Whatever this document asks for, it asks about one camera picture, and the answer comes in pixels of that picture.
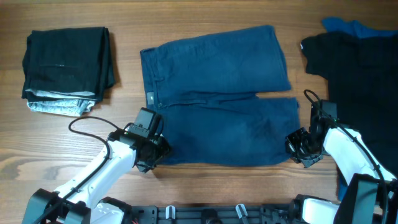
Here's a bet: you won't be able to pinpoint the blue shorts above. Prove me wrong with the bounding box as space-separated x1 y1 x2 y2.
140 26 300 166

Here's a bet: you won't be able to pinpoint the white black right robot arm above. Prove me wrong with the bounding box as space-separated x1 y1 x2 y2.
285 100 397 223

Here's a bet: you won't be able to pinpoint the blue garment under black shirt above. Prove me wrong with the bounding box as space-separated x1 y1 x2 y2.
321 17 398 202

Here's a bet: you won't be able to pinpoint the folded black trousers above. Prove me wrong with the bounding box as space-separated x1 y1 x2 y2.
22 27 116 101

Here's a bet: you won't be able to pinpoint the black t-shirt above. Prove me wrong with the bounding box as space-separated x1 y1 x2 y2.
301 32 397 174

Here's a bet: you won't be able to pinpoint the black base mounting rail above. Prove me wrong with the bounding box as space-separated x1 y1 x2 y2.
130 204 305 224

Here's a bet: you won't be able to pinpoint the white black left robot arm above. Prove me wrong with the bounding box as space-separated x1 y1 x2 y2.
22 108 171 223

